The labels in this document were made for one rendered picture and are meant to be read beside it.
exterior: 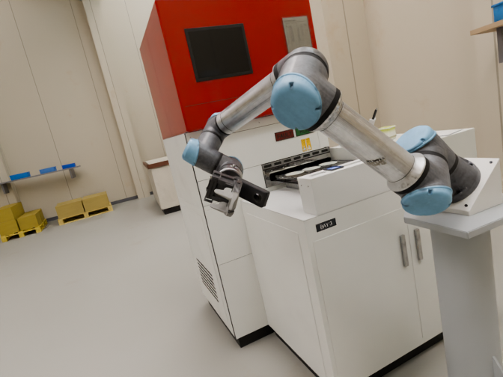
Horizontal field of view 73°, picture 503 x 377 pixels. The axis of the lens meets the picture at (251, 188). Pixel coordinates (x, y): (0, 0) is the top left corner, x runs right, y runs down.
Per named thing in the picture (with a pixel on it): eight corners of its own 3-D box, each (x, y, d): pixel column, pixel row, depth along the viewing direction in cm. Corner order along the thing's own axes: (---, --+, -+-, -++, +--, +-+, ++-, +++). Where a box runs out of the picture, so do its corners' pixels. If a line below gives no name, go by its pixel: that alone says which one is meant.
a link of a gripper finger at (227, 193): (209, 204, 76) (213, 191, 85) (234, 212, 77) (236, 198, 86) (214, 191, 76) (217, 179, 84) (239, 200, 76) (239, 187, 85)
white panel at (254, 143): (203, 210, 174) (183, 133, 167) (331, 171, 204) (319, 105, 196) (204, 211, 171) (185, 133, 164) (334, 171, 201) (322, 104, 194)
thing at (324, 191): (303, 212, 133) (296, 177, 130) (406, 176, 152) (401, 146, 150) (316, 215, 124) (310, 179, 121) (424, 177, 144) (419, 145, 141)
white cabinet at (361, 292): (270, 337, 194) (239, 201, 179) (395, 277, 228) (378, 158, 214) (342, 416, 135) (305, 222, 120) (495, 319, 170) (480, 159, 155)
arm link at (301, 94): (459, 167, 91) (300, 40, 77) (465, 210, 82) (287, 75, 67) (419, 186, 100) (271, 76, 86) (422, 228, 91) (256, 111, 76)
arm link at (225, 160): (213, 170, 112) (236, 182, 113) (209, 180, 101) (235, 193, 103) (224, 149, 110) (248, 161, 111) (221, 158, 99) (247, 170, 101)
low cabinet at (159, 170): (284, 182, 656) (275, 135, 640) (161, 217, 584) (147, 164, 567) (251, 175, 838) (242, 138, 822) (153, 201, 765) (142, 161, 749)
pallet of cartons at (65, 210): (114, 206, 830) (109, 189, 823) (112, 211, 751) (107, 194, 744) (62, 219, 794) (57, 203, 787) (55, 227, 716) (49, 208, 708)
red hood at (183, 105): (162, 140, 229) (138, 48, 218) (268, 117, 258) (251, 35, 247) (187, 132, 160) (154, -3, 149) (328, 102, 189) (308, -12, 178)
